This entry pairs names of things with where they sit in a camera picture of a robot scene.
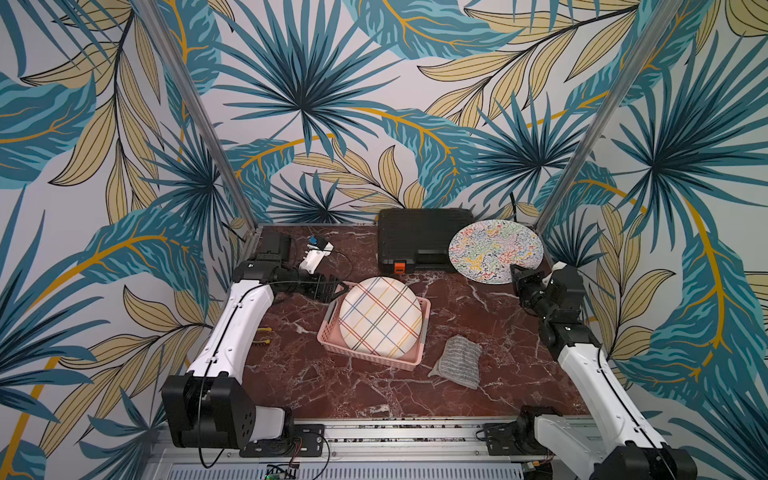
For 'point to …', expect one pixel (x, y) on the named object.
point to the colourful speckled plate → (483, 251)
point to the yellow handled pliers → (264, 339)
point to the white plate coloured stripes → (381, 318)
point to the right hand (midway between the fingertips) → (511, 262)
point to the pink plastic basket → (331, 336)
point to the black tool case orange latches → (418, 240)
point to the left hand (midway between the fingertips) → (332, 286)
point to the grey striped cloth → (460, 362)
